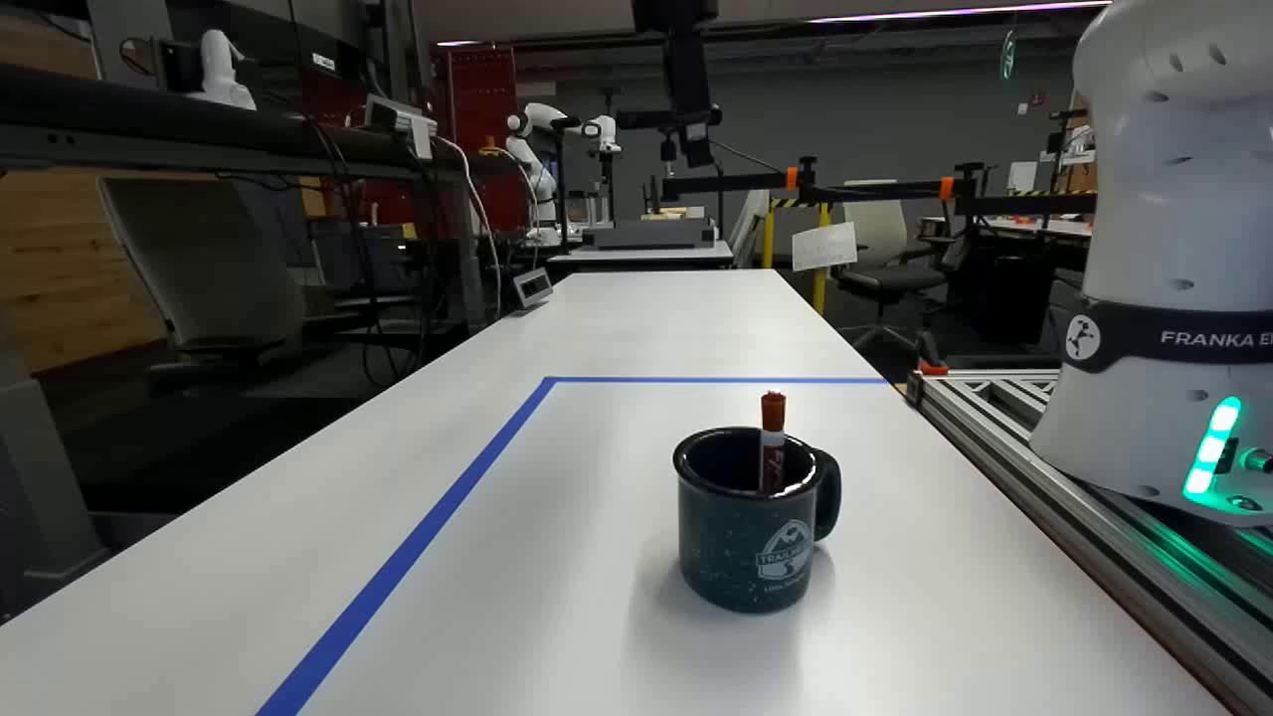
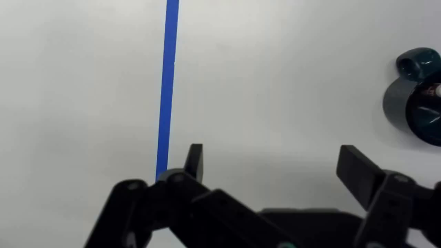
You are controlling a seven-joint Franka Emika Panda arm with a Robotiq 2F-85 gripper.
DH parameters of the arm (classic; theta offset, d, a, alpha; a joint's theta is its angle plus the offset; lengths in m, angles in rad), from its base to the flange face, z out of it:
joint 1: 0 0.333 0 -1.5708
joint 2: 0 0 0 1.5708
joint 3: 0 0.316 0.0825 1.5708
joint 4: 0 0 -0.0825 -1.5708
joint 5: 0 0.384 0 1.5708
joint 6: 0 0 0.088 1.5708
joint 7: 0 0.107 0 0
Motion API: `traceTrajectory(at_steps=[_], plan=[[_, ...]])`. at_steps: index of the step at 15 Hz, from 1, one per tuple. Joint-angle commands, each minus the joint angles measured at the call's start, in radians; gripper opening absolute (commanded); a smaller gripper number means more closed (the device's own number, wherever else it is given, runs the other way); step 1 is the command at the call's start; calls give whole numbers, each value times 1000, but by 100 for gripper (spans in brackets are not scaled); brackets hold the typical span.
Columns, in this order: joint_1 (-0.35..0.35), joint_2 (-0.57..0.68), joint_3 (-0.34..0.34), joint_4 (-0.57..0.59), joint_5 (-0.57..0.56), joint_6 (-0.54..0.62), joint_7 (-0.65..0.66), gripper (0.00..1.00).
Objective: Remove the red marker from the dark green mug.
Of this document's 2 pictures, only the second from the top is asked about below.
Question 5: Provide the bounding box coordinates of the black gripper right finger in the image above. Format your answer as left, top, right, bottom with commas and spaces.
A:
336, 145, 441, 248

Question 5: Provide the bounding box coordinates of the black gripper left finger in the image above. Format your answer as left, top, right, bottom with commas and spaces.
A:
84, 143, 303, 248

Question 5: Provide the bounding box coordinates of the dark green enamel mug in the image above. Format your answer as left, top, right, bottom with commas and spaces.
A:
383, 47, 441, 146

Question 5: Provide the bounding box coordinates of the blue tape line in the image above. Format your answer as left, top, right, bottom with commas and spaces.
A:
156, 0, 179, 178

